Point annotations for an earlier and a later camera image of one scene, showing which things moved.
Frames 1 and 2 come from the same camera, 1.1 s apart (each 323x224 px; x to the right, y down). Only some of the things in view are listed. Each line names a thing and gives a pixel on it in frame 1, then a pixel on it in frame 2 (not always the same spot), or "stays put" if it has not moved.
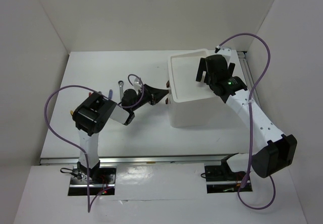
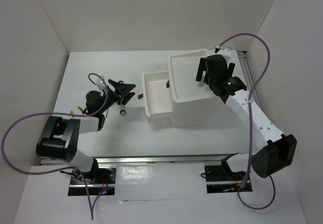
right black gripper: [202, 67] stays put
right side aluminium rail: [249, 77] stays put
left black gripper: [154, 94] → [123, 89]
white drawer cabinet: [192, 103] stays put
